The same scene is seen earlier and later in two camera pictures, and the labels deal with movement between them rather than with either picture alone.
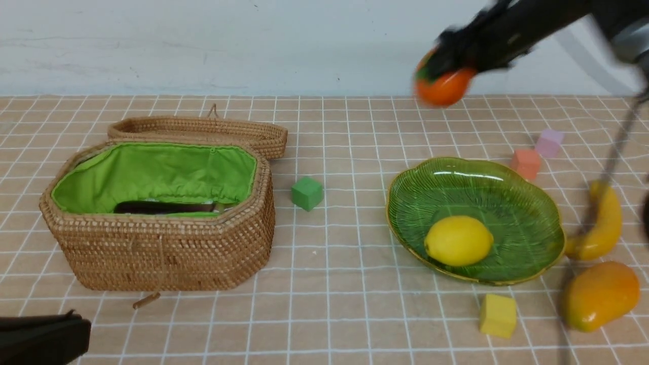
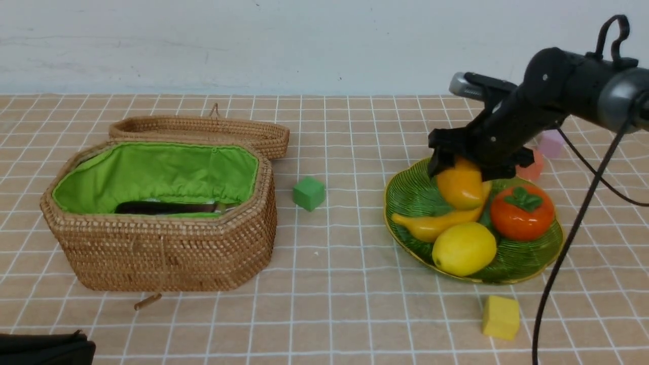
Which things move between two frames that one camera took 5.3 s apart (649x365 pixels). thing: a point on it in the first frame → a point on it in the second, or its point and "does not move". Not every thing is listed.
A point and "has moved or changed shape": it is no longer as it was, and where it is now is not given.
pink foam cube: (548, 145) does not move
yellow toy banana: (604, 227) → (424, 228)
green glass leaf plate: (524, 219) does not move
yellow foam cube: (498, 315) does not move
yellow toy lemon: (458, 241) has moved or changed shape
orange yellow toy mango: (599, 293) → (462, 187)
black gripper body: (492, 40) → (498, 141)
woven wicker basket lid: (272, 137) does not move
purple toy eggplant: (153, 207) does not move
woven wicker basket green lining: (111, 174) does not move
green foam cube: (307, 192) does not move
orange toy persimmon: (445, 91) → (522, 212)
